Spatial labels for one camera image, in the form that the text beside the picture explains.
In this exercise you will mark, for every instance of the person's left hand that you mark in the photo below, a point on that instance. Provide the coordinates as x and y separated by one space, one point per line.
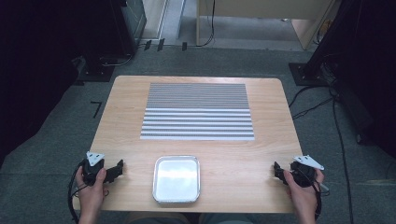
90 194

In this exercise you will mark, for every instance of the person's right leg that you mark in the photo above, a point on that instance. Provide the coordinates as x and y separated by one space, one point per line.
227 219

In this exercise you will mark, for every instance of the person's leg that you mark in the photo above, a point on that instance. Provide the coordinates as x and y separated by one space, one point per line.
227 219
155 218

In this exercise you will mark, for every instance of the black stand base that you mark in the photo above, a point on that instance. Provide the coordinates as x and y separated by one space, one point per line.
308 74
98 73

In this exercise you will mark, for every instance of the person's right hand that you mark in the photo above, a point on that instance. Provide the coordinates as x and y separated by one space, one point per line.
303 196

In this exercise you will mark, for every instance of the light wooden desk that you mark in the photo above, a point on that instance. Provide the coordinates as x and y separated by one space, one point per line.
264 9

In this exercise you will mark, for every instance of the grey white striped placemat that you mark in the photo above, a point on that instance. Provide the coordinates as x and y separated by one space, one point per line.
198 111

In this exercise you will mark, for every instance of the square metal tray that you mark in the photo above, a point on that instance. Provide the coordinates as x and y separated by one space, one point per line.
176 179

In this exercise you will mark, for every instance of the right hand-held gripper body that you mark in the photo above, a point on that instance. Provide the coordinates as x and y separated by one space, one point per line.
303 172

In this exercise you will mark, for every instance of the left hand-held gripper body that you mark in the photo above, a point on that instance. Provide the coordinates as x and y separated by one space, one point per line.
92 169

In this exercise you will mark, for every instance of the black curtain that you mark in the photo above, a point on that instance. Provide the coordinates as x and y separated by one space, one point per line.
367 71
37 68

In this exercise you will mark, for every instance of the person's left leg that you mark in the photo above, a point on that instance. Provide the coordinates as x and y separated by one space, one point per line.
155 218

